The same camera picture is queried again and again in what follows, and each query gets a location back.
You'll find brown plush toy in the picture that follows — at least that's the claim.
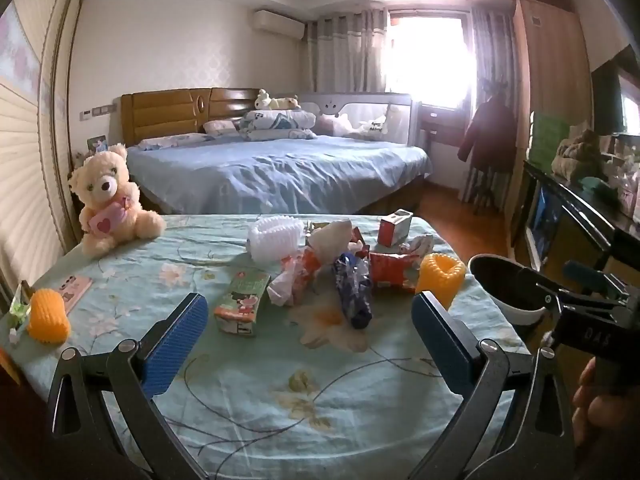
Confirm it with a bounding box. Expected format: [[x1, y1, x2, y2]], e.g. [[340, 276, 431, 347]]
[[550, 130, 608, 183]]

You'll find dark hanging jacket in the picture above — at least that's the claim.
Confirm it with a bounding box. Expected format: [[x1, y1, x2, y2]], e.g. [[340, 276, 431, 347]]
[[457, 80, 518, 171]]

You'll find grey baby crib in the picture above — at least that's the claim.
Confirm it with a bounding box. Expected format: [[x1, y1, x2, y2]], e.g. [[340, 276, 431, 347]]
[[299, 91, 423, 148]]

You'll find bed with blue sheet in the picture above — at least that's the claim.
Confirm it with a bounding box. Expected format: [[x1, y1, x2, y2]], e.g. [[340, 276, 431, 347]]
[[125, 132, 433, 216]]

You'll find green candy wrapper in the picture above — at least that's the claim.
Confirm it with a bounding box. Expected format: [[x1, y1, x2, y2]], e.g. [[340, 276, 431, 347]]
[[7, 280, 33, 346]]

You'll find blue snack wrapper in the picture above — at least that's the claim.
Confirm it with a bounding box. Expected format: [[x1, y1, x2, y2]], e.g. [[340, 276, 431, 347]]
[[332, 252, 374, 331]]

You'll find cream teddy bear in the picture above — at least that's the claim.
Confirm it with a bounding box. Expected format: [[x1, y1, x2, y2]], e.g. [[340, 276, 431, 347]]
[[67, 142, 166, 259]]

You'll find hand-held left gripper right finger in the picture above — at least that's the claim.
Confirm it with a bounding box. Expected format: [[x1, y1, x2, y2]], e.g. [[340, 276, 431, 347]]
[[411, 290, 576, 480]]

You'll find red snack packet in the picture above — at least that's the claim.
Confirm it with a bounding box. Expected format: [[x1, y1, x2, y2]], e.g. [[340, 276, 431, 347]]
[[368, 251, 421, 294]]

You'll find green drink carton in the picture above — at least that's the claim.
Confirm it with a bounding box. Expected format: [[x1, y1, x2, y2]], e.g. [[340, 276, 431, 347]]
[[213, 267, 272, 338]]

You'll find wooden headboard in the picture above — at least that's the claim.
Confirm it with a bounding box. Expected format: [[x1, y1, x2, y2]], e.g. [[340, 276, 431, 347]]
[[120, 87, 261, 148]]

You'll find black bin with white liner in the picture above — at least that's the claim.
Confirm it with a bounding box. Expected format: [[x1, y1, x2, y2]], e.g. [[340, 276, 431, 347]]
[[467, 254, 568, 328]]

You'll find orange and white wrapper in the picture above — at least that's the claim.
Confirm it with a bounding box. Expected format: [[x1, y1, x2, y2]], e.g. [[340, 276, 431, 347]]
[[266, 250, 321, 307]]

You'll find green box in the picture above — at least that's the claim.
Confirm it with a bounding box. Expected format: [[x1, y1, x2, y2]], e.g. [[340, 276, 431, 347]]
[[530, 112, 571, 166]]

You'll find small red wrapper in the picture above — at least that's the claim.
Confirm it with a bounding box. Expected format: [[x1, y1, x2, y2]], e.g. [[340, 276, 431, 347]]
[[350, 227, 371, 261]]

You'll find pink pillow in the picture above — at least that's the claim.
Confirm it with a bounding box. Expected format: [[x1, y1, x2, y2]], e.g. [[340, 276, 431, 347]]
[[202, 119, 241, 136]]

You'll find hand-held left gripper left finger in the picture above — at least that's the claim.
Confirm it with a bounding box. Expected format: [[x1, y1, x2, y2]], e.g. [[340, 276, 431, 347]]
[[45, 291, 211, 480]]

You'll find pink storage box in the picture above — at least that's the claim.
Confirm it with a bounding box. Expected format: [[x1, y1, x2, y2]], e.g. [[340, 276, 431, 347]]
[[602, 135, 640, 221]]

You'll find wooden wardrobe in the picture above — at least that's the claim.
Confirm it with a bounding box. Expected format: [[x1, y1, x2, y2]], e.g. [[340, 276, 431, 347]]
[[505, 0, 593, 261]]

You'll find white air conditioner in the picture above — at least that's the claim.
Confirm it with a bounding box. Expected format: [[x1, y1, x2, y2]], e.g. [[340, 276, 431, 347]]
[[251, 9, 306, 41]]

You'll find grey desk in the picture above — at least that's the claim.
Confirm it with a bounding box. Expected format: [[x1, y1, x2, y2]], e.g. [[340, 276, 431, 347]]
[[420, 102, 471, 146]]

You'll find white plush toy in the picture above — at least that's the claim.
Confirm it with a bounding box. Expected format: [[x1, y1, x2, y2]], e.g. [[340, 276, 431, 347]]
[[254, 89, 302, 111]]

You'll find red and white carton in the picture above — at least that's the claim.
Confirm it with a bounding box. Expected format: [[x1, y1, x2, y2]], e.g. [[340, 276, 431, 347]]
[[376, 208, 415, 248]]

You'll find person's right hand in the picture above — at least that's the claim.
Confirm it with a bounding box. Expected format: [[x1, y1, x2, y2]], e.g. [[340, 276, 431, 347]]
[[572, 357, 626, 450]]

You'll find white tissue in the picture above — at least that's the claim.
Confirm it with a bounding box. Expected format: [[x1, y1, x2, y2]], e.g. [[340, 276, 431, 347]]
[[305, 217, 353, 273]]

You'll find grey striped curtain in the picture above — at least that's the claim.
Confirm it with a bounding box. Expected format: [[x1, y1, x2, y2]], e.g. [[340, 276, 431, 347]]
[[305, 7, 388, 95], [457, 6, 518, 206]]

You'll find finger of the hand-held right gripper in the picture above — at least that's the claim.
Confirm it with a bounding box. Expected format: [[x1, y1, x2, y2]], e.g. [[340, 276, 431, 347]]
[[510, 267, 621, 313], [562, 259, 633, 302]]

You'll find black television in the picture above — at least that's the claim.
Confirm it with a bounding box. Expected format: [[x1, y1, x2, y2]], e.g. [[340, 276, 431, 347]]
[[591, 45, 640, 136]]

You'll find crumpled printed wrapper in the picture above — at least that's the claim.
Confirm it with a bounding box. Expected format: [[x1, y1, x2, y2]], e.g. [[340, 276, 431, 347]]
[[400, 233, 435, 256]]

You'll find white foam fruit net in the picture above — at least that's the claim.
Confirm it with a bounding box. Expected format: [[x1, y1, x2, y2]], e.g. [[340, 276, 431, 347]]
[[247, 215, 306, 263]]

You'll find orange foam fruit net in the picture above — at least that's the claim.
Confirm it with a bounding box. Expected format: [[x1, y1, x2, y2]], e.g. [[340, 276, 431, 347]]
[[417, 253, 467, 311], [26, 287, 72, 345]]

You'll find black television stand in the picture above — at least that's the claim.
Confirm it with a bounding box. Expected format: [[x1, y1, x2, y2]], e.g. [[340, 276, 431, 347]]
[[522, 160, 640, 286]]

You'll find folded printed quilt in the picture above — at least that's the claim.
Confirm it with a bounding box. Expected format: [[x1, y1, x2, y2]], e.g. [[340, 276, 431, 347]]
[[237, 107, 318, 141]]

